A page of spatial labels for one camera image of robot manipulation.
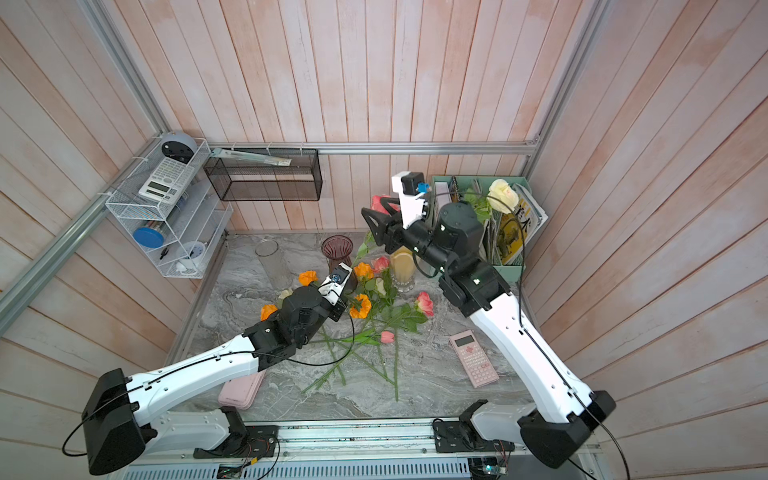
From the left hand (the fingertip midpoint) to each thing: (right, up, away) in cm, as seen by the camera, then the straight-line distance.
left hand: (341, 282), depth 76 cm
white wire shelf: (-43, +15, +6) cm, 45 cm away
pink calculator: (+38, -23, +10) cm, 45 cm away
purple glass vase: (-3, +9, +17) cm, 19 cm away
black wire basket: (-40, +34, +28) cm, 60 cm away
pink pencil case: (-27, -30, +2) cm, 41 cm away
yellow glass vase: (+17, +3, +15) cm, 23 cm away
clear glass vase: (-24, +4, +17) cm, 29 cm away
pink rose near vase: (+10, +4, +28) cm, 30 cm away
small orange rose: (-15, 0, +25) cm, 29 cm away
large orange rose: (-26, -11, +17) cm, 33 cm away
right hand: (+8, +17, -17) cm, 25 cm away
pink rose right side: (+25, -8, +20) cm, 33 cm away
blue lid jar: (-51, +12, +1) cm, 52 cm away
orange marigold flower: (+4, -8, +8) cm, 12 cm away
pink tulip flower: (+12, -18, +14) cm, 26 cm away
